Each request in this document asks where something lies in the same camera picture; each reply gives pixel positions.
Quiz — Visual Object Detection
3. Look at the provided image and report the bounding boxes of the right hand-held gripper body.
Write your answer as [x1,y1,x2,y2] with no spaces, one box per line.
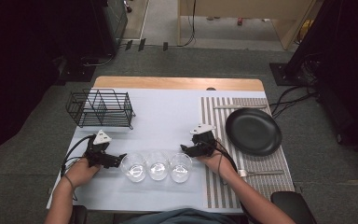
[189,123,218,158]

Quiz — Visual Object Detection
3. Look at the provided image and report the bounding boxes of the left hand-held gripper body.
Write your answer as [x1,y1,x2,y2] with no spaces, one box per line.
[84,130,115,170]

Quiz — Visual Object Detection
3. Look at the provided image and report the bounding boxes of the clear drinking glass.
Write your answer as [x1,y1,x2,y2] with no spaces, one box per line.
[145,150,171,182]
[119,152,147,184]
[169,152,194,184]

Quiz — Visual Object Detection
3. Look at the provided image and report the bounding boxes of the person's right hand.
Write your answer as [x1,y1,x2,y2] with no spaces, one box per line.
[196,148,236,180]

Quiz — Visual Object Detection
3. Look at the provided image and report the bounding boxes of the person's left hand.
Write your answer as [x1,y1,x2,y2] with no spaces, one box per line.
[63,156,103,189]

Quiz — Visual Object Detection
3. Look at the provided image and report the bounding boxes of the light blue table cloth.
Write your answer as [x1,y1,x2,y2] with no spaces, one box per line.
[46,88,269,215]

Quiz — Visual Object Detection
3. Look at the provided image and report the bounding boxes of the black wrist band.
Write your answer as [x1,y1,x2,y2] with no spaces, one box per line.
[62,173,76,190]

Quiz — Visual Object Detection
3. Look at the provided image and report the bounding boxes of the black round plate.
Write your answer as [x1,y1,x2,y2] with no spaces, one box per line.
[225,107,283,157]

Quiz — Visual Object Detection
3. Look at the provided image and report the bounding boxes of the black chair armrest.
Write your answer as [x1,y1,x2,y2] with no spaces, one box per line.
[269,190,318,224]
[69,204,89,224]

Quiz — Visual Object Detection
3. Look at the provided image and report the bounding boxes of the silver fork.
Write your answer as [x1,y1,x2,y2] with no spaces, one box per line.
[237,168,285,178]

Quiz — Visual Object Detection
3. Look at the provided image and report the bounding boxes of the person's blue-grey shirt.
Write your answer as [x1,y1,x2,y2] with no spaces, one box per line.
[117,207,246,224]

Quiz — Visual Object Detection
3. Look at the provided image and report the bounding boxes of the grey striped placemat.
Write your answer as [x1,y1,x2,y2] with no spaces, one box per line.
[200,96,296,209]

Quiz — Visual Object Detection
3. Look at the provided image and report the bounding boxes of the black stand base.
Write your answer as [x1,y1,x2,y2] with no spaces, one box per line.
[268,62,312,87]

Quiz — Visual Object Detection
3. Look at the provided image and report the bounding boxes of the dark equipment cabinet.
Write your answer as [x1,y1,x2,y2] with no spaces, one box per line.
[91,0,129,58]

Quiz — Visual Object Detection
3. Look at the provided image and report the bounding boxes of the light wooden cabinet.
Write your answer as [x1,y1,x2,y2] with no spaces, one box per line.
[176,0,319,50]

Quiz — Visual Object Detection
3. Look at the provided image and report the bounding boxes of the yellow object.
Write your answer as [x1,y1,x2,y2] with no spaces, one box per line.
[297,19,314,43]

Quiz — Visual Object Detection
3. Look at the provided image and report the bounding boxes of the left hand-held gripper cable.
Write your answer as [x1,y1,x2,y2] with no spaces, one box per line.
[60,133,96,202]

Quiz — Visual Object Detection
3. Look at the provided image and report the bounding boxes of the hand-held gripper cable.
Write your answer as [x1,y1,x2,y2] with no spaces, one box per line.
[60,133,96,202]
[213,138,241,175]

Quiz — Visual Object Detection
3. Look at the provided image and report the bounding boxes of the right hand-held gripper cable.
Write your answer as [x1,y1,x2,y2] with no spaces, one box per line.
[213,138,241,175]

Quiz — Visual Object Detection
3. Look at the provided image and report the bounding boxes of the black wire rack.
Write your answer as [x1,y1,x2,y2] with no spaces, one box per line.
[65,88,137,131]

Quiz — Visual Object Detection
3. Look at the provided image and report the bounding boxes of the black floor cables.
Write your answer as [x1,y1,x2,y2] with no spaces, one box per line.
[268,83,321,119]

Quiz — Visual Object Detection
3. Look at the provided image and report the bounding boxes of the black hanging cable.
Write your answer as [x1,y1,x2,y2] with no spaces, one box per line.
[176,0,198,48]

